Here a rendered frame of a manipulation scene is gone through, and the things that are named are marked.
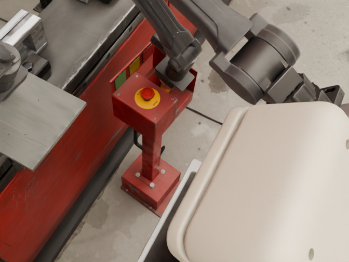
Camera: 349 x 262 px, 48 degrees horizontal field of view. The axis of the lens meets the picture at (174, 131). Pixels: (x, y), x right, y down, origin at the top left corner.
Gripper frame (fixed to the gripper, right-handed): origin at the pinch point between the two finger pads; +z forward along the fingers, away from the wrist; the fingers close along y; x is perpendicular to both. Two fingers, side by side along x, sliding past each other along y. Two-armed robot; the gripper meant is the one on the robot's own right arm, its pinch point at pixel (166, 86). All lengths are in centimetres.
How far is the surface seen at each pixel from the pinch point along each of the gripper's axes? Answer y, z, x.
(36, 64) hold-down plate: 27.0, -10.5, 25.3
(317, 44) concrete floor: -44, 62, -122
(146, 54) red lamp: 9.9, -5.5, -0.6
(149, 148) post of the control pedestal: -8.1, 29.6, 7.4
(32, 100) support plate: 17.1, -23.1, 36.8
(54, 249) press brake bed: -5, 70, 52
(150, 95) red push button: 1.0, -7.9, 10.1
